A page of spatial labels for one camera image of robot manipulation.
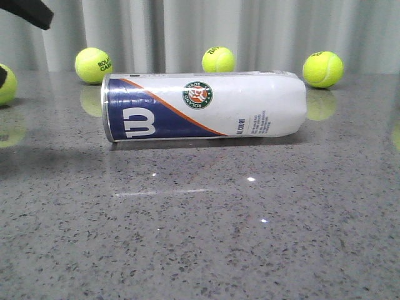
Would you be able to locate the middle tennis ball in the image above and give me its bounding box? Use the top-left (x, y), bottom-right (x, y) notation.
top-left (202, 46), bottom-right (236, 73)

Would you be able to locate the tennis ball with Roland Garros print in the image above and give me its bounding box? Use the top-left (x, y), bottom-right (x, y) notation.
top-left (74, 47), bottom-right (113, 84)

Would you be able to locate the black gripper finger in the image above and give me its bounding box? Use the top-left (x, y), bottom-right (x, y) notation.
top-left (0, 66), bottom-right (8, 88)
top-left (1, 0), bottom-right (54, 30)

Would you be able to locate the grey white curtain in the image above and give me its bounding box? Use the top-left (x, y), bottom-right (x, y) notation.
top-left (1, 1), bottom-right (399, 74)

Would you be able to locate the right tennis ball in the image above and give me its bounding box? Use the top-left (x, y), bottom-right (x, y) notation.
top-left (302, 51), bottom-right (344, 88)

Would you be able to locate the far left tennis ball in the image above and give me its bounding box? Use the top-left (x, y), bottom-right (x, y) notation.
top-left (1, 64), bottom-right (18, 106)

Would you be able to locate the white blue tennis ball can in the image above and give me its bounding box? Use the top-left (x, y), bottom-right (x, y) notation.
top-left (101, 71), bottom-right (307, 143)

